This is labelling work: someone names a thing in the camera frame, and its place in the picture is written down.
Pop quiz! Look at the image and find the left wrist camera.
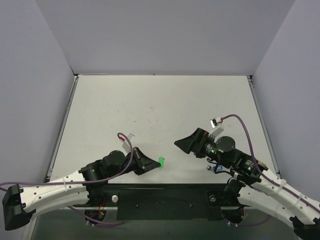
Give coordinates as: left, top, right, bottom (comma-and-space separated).
119, 133, 135, 154

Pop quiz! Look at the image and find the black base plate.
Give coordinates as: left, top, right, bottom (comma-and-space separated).
77, 183, 243, 221

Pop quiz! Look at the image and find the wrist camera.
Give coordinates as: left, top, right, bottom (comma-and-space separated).
119, 133, 135, 154
209, 117, 224, 138

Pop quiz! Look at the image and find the green key tag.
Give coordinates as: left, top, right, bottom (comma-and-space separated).
158, 157, 165, 168

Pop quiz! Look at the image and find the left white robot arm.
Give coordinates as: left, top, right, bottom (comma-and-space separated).
2, 147, 161, 231

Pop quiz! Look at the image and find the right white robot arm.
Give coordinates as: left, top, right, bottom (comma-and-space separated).
174, 128, 320, 240

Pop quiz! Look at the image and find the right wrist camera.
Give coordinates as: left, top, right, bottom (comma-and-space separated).
209, 117, 224, 138

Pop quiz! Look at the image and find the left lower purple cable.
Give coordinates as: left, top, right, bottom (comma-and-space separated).
68, 204, 126, 228

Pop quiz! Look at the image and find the silver key on blue tag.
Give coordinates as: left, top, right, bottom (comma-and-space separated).
206, 165, 214, 173

